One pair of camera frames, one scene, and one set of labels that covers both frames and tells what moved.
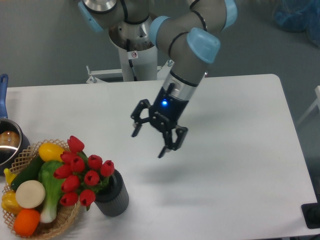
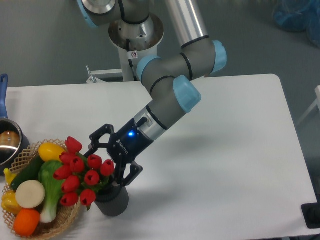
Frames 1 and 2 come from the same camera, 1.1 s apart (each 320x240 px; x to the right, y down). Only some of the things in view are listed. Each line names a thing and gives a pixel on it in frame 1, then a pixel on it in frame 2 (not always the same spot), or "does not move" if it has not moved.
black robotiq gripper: x=165 y=114 → x=124 y=145
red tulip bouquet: x=82 y=176 does not move
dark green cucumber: x=30 y=173 does not move
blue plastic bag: x=299 y=15 does not move
